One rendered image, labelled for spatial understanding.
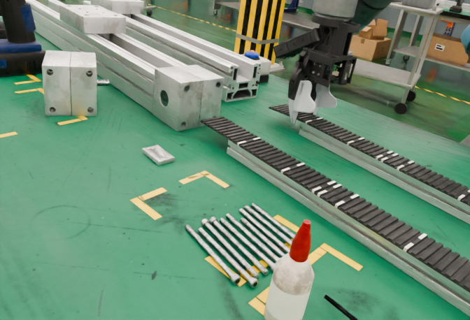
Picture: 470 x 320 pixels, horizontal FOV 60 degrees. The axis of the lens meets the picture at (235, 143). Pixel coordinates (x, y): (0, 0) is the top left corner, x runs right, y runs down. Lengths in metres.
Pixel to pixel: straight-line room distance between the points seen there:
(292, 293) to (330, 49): 0.49
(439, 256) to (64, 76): 0.64
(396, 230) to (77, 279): 0.37
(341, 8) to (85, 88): 0.47
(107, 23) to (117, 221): 0.67
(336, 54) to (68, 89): 0.48
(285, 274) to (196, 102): 0.46
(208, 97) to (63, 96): 0.26
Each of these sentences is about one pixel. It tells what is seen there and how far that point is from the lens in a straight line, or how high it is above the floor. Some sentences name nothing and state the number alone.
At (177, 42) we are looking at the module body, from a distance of 1.08.
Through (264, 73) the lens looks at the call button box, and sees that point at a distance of 1.12.
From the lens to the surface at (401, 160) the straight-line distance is 0.76.
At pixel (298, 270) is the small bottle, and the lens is 0.38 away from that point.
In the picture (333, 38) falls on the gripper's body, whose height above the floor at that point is 0.98.
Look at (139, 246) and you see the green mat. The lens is 0.49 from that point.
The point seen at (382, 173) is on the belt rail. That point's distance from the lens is 0.75.
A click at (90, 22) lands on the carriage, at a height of 0.89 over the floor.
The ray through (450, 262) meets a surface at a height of 0.81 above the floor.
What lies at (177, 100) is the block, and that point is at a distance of 0.75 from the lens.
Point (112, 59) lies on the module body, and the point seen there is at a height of 0.84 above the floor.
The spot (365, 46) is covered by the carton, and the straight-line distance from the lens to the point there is 5.85.
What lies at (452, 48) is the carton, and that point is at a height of 0.37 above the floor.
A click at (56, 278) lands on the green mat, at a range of 0.47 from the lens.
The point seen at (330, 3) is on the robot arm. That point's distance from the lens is 0.75.
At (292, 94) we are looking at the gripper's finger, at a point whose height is 0.86.
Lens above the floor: 1.10
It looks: 25 degrees down
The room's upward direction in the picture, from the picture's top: 9 degrees clockwise
